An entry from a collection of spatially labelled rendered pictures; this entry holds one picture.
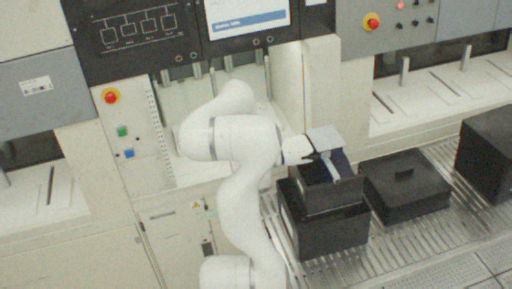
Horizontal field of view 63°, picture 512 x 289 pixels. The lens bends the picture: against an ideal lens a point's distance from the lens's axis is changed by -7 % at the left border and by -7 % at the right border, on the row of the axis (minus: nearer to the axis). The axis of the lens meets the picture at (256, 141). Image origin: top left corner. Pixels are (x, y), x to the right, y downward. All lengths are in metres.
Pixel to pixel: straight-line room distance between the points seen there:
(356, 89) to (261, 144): 0.94
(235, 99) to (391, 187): 0.93
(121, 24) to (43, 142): 0.94
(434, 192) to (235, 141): 1.04
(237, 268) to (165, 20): 0.80
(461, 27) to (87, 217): 1.71
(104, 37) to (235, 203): 0.74
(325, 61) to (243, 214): 0.79
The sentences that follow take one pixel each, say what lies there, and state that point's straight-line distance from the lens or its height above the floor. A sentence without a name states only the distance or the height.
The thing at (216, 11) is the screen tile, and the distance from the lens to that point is 1.49.
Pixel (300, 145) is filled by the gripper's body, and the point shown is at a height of 1.20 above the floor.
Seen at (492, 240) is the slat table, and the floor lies 0.76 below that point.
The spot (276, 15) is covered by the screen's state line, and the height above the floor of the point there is 1.51.
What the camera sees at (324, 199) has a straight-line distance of 1.50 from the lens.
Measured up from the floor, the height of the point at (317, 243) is 0.84.
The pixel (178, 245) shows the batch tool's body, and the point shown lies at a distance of 2.09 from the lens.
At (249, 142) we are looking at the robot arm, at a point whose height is 1.52.
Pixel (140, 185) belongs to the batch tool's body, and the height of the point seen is 0.93.
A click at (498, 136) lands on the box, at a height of 1.01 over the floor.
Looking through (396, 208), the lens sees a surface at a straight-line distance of 1.74.
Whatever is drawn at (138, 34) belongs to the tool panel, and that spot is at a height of 1.55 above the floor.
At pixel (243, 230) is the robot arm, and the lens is 1.05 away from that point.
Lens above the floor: 2.10
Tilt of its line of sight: 38 degrees down
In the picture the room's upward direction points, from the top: 7 degrees counter-clockwise
